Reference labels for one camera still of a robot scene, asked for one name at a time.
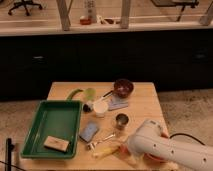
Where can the red apple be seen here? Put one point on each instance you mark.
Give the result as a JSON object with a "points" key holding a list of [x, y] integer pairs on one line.
{"points": [[123, 150]]}

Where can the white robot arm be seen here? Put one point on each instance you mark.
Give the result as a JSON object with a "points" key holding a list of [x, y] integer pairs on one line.
{"points": [[147, 139]]}

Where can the white paper cup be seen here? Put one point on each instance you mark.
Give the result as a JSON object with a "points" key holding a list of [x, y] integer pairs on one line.
{"points": [[100, 108]]}

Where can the small metal cup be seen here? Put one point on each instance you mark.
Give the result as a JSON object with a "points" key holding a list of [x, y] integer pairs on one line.
{"points": [[121, 121]]}

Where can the dark red bowl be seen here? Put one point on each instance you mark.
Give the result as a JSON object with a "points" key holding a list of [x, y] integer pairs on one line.
{"points": [[123, 88]]}

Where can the green ladle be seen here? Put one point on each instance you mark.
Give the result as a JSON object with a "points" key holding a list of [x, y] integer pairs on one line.
{"points": [[89, 94]]}

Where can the grey blue cloth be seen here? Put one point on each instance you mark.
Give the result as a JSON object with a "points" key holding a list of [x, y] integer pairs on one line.
{"points": [[117, 103]]}

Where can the small black round object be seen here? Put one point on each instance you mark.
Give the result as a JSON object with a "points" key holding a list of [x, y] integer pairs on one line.
{"points": [[87, 108]]}

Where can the green plastic tray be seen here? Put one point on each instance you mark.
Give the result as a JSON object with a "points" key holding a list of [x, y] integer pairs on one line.
{"points": [[57, 118]]}

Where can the silver fork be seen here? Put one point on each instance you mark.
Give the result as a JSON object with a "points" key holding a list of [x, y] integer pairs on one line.
{"points": [[92, 145]]}

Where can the yellow banana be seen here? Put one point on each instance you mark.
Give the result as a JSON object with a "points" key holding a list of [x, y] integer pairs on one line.
{"points": [[105, 152]]}

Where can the small red dish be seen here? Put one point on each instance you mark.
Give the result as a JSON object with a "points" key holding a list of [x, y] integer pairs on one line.
{"points": [[84, 21]]}

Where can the wooden block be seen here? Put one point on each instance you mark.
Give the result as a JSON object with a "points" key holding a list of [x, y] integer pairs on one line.
{"points": [[56, 143]]}

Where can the orange bowl with nuts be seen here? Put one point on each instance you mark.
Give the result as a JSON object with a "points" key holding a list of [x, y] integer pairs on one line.
{"points": [[155, 158]]}

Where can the black office chair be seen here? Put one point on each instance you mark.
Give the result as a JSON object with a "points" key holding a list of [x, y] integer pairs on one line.
{"points": [[25, 4]]}

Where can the black stand post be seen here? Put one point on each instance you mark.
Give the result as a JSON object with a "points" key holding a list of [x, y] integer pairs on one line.
{"points": [[8, 154]]}

